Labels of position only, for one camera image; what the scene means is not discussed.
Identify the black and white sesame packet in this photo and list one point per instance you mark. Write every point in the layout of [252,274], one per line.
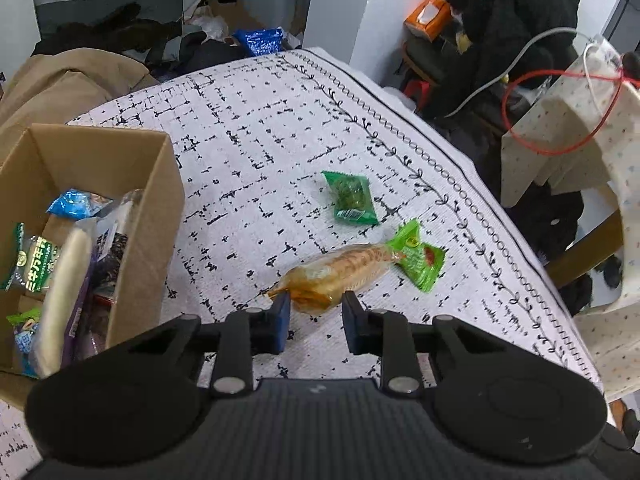
[110,260]

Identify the cardboard box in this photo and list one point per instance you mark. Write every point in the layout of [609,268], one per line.
[150,240]

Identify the green and white biscuit packet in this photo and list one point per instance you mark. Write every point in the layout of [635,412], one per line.
[35,270]

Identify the purple snack packet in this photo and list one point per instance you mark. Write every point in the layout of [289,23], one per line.
[90,345]

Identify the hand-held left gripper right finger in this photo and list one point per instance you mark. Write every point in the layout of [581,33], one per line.
[354,326]

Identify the cream dotted cloth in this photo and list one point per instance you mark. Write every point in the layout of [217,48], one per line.
[565,125]

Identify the blue plastic bag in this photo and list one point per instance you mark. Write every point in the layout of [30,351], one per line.
[260,41]

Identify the orange tissue box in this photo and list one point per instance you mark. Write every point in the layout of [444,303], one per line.
[427,15]

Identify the long white cake packet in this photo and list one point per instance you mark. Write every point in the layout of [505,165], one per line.
[70,272]

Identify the light green snack packet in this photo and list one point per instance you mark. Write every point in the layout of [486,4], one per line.
[417,261]

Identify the blue packet with nut picture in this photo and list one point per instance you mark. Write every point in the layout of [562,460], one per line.
[72,205]

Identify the clear cracker packet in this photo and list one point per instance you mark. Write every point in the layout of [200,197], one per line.
[335,275]

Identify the blue packet with green edge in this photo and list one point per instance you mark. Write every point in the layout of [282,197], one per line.
[25,345]

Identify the wooden chair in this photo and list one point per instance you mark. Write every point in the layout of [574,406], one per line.
[585,246]

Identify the dark cloth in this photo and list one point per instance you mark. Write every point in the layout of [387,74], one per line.
[110,27]

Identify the beige jacket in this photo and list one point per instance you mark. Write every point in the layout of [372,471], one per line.
[65,85]

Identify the grey board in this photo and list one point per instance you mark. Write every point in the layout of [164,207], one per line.
[150,0]

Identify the black fleece garment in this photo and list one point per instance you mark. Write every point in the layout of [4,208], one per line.
[510,25]

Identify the dark green snack packet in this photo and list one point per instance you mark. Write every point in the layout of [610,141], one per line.
[352,197]

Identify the brown open carton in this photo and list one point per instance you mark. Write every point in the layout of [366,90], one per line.
[235,10]

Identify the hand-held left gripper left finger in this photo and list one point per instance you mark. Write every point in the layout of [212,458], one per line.
[278,327]

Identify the white plastic bag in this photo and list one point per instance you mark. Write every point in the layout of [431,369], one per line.
[212,27]

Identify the white black-patterned tablecloth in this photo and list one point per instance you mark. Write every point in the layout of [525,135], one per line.
[280,125]

